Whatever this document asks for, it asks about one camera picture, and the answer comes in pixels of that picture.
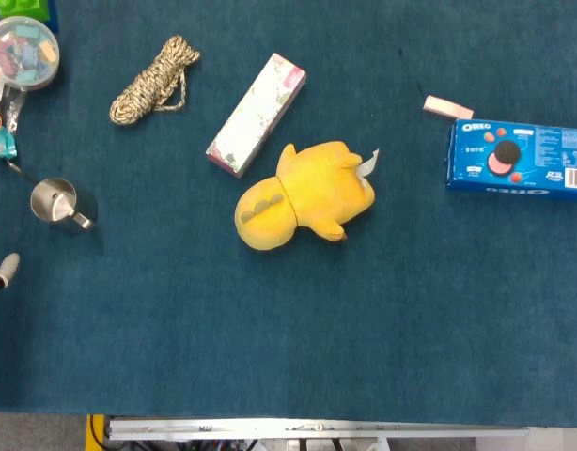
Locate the yellow frame post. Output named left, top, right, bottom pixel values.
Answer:
left=85, top=413, right=106, bottom=451

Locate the blue Oreo cookie box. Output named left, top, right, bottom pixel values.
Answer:
left=445, top=118, right=577, bottom=204

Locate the yellow plush duck toy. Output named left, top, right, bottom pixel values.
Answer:
left=234, top=140, right=381, bottom=252

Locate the silver foil packet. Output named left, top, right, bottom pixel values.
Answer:
left=0, top=86, right=29, bottom=133

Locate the green toy building block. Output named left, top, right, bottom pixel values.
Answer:
left=0, top=0, right=51, bottom=23

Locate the small pink rectangular block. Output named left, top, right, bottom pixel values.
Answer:
left=422, top=95, right=475, bottom=121

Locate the beige braided rope bundle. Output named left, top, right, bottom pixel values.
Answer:
left=109, top=35, right=201, bottom=127

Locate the floral print carton box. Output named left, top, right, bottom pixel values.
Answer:
left=205, top=53, right=307, bottom=179

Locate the clear round plastic tub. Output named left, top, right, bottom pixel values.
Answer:
left=0, top=16, right=61, bottom=90

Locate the thin metal spoon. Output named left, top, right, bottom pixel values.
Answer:
left=4, top=158, right=39, bottom=184

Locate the stainless steel cup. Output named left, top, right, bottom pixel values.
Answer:
left=29, top=177, right=100, bottom=234

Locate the aluminium frame rail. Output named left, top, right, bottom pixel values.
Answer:
left=104, top=416, right=530, bottom=443

